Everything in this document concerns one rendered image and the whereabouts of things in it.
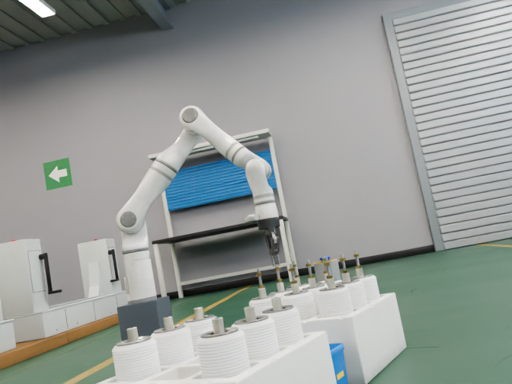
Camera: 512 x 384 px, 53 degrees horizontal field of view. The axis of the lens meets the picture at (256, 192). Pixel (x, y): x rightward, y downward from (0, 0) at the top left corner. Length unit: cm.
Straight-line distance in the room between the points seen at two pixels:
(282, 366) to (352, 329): 39
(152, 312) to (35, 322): 235
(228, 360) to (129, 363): 25
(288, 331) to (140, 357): 33
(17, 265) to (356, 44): 495
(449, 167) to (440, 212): 57
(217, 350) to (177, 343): 26
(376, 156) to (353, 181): 43
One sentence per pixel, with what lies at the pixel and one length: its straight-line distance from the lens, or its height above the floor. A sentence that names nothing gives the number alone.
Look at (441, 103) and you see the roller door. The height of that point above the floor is 179.
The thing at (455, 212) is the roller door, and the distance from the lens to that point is 669.
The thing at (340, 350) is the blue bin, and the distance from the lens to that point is 138.
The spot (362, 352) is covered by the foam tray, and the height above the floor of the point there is 8.
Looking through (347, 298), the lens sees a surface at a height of 22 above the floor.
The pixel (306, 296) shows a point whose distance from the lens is 153.
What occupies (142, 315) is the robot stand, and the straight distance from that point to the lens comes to 179.
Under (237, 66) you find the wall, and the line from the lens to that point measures 716.
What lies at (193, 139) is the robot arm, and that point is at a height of 84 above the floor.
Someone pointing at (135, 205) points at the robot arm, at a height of 63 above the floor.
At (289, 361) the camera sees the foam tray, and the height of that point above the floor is 16.
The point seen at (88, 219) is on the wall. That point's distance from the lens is 749.
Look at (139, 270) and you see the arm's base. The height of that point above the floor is 41.
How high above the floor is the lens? 39
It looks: 7 degrees up
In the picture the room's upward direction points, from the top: 11 degrees counter-clockwise
